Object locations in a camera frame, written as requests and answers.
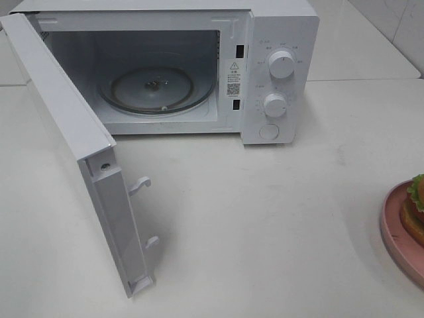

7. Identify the round white door button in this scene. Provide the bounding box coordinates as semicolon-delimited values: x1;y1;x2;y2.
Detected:
259;124;279;140

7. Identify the white dial knob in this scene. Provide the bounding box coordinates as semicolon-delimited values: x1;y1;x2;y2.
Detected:
264;93;288;118
268;49;295;79

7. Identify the white microwave door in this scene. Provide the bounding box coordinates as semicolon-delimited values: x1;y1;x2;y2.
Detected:
1;13;159;297

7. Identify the toy burger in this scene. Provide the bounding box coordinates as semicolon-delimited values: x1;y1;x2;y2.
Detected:
400;174;424;246

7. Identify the pink plate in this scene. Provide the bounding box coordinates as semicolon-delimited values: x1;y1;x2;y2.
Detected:
380;180;423;289

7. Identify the glass microwave turntable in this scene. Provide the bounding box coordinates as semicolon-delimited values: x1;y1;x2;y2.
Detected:
99;66;217;115

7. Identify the white warning label sticker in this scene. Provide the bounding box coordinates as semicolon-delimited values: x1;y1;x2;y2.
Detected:
225;59;246;97

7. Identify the white microwave oven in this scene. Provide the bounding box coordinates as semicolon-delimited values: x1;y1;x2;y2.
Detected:
6;1;319;144

